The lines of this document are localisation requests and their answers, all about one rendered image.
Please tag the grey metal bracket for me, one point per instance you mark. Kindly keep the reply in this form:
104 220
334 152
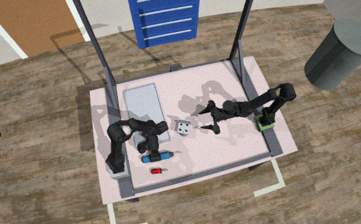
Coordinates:
184 126

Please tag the red screwdriver handle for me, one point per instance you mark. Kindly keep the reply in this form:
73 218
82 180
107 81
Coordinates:
157 171

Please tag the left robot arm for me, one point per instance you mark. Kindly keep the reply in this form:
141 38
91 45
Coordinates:
244 109

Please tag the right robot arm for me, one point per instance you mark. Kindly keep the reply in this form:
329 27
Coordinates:
149 130

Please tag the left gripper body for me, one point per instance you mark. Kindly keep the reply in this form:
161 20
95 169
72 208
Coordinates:
216 128

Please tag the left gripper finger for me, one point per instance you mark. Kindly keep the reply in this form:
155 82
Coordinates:
206 110
208 127

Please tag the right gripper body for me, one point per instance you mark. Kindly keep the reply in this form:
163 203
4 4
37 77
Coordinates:
155 156

